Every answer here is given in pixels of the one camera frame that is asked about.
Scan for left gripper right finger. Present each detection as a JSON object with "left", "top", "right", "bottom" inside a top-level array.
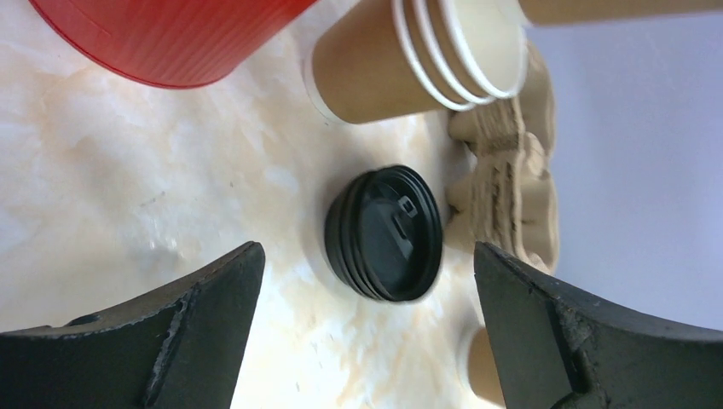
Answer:
[{"left": 474, "top": 242, "right": 722, "bottom": 408}]

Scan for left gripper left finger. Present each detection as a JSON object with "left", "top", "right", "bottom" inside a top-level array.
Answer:
[{"left": 1, "top": 242, "right": 265, "bottom": 408}]

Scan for brown paper coffee cup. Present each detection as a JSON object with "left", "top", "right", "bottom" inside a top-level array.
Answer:
[{"left": 456, "top": 325, "right": 506, "bottom": 408}]

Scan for cardboard cup carrier tray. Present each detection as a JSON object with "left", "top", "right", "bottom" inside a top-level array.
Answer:
[{"left": 445, "top": 43, "right": 560, "bottom": 275}]

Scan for stack of black lids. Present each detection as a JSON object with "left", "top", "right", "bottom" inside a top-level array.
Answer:
[{"left": 324, "top": 164, "right": 443, "bottom": 303}]

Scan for red ribbed straw cup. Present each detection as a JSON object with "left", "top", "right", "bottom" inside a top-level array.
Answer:
[{"left": 32, "top": 0, "right": 313, "bottom": 89}]

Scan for stacked brown paper cups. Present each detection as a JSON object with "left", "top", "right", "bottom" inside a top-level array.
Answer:
[{"left": 304, "top": 1, "right": 528, "bottom": 124}]

